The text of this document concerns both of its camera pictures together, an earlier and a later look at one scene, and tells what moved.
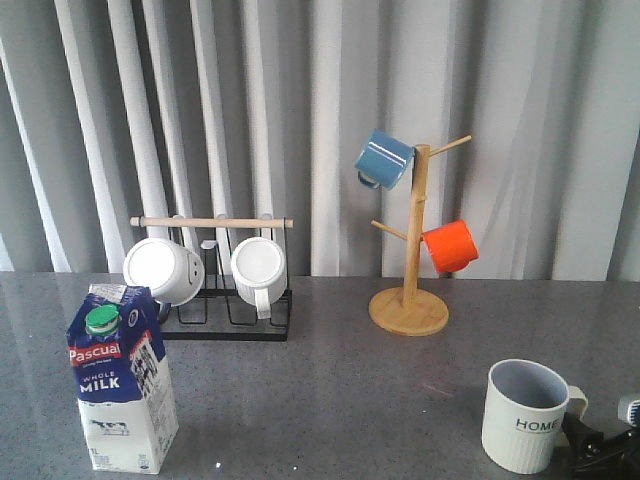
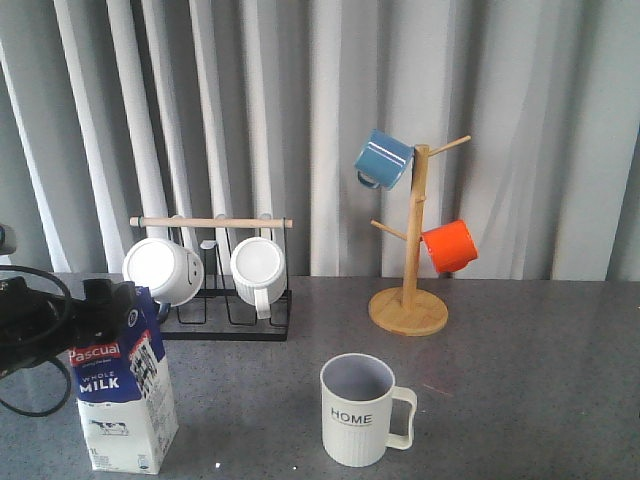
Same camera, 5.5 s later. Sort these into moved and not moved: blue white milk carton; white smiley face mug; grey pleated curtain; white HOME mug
Moved: white HOME mug
Not moved: grey pleated curtain; blue white milk carton; white smiley face mug
